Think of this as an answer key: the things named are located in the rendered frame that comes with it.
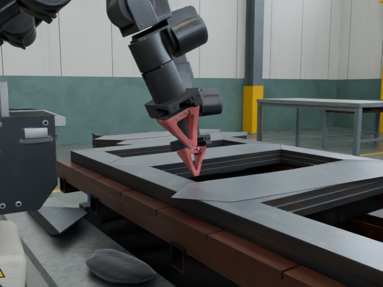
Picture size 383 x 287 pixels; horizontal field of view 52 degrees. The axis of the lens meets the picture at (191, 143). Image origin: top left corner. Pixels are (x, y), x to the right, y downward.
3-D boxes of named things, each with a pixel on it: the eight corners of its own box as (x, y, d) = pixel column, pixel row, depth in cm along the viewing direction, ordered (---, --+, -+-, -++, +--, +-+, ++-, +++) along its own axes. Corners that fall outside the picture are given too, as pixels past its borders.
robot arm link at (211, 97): (167, 78, 107) (176, 70, 99) (207, 74, 111) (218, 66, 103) (174, 122, 107) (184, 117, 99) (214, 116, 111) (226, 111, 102)
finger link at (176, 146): (196, 175, 108) (190, 141, 109) (212, 173, 102) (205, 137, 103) (175, 179, 104) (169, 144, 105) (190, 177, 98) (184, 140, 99)
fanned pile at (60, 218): (61, 203, 141) (60, 192, 141) (105, 237, 109) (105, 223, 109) (24, 209, 134) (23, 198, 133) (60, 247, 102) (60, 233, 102)
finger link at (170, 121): (195, 135, 75) (175, 90, 72) (215, 139, 69) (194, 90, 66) (166, 153, 73) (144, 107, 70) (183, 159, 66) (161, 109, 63)
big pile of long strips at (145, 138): (213, 137, 239) (213, 127, 238) (260, 145, 207) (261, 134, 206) (86, 149, 193) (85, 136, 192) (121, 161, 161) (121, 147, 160)
